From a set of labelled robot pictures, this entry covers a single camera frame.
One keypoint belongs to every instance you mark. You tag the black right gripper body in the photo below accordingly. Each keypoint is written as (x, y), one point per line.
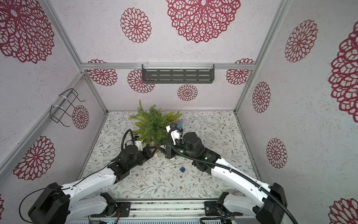
(169, 150)

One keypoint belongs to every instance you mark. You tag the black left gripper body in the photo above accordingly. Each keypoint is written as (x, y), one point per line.
(143, 156)

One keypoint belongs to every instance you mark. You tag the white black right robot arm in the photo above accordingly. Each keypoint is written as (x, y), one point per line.
(237, 179)

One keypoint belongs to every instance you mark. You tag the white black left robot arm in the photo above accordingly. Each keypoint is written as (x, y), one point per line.
(59, 204)

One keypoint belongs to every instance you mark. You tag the small green christmas tree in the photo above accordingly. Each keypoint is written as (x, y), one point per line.
(151, 124)

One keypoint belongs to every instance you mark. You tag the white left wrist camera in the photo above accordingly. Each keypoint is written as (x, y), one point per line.
(139, 145)

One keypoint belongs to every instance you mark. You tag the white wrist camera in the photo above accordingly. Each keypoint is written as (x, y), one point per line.
(139, 145)
(176, 135)

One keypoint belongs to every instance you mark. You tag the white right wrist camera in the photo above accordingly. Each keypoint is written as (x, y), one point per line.
(176, 135)

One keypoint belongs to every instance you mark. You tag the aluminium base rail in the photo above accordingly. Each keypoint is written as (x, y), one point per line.
(181, 211)

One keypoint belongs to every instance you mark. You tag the grey metal wall shelf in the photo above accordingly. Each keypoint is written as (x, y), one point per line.
(178, 74)

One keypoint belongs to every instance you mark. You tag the black wire wall basket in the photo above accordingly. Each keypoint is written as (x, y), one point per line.
(59, 110)

